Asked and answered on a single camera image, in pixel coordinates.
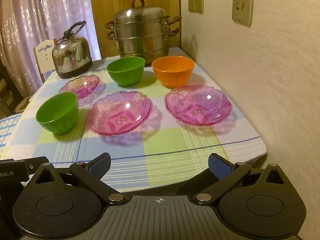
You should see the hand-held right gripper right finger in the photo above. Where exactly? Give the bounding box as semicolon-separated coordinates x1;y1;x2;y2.
193;153;290;205

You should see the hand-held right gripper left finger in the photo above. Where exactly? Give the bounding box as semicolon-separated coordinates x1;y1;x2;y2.
29;152;128;205

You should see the large pink transparent plate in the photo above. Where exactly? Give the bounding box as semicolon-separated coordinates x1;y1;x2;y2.
164;84;233;127
86;91;153;137

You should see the green plastic bowl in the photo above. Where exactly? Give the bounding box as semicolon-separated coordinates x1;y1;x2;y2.
107;56;146;88
35;92;79;135

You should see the small pink transparent plate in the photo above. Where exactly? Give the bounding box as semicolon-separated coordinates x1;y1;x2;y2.
59;74;100;100

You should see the orange plastic bowl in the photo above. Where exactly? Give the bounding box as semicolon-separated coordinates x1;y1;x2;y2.
151;56;195;88

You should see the blue checked cloth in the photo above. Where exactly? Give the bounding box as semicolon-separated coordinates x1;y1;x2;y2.
0;112;25;157

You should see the dark wooden shelf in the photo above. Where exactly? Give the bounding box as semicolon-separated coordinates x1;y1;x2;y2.
0;59;23;118

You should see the stainless steel kettle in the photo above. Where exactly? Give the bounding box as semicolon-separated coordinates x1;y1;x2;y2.
52;20;92;79

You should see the white wooden chair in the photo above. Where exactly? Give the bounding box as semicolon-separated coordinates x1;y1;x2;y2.
33;38;57;83

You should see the stainless steel steamer pot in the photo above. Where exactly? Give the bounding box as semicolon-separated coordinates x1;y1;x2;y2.
104;0;182;60

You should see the pink lace curtain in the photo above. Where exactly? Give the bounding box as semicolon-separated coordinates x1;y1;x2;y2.
0;0;102;100

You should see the beige wall socket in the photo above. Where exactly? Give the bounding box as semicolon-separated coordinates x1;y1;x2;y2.
232;0;254;27

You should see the wooden wall panel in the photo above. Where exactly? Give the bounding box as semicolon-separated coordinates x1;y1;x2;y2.
88;0;181;61

